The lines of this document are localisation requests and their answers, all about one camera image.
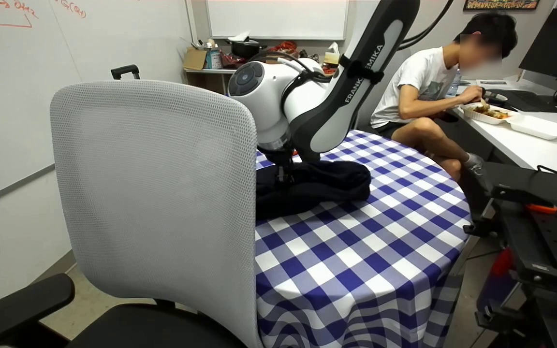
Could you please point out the white takeaway food container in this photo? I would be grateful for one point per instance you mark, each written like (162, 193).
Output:
(537, 127)

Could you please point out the person in white t-shirt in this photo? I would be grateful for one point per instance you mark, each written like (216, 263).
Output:
(421, 77)

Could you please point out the black robot cart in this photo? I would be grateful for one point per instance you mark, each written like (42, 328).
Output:
(550, 257)

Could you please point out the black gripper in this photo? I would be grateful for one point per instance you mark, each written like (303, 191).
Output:
(286, 158)

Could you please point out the framed picture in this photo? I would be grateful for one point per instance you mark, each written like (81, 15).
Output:
(502, 4)

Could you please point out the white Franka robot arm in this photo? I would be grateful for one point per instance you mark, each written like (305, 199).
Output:
(266, 96)

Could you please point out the white desk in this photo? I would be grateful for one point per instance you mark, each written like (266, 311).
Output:
(537, 151)

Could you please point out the grey mesh office chair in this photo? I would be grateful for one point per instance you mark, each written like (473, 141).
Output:
(156, 193)

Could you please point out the blue white checkered tablecloth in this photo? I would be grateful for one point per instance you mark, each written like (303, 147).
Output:
(357, 257)

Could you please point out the black pot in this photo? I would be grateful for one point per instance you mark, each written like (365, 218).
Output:
(245, 48)

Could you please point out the black shirt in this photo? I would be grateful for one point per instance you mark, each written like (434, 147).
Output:
(318, 183)

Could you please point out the black keyboard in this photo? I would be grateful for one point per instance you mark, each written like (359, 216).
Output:
(527, 98)

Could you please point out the black monitor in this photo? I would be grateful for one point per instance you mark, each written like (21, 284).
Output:
(556, 44)

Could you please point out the wooden shelf unit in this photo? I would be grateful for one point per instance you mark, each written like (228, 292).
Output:
(212, 75)

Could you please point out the small cardboard box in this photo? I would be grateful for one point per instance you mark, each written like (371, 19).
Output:
(195, 58)

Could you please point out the tissue box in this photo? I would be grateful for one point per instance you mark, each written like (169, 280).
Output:
(334, 54)

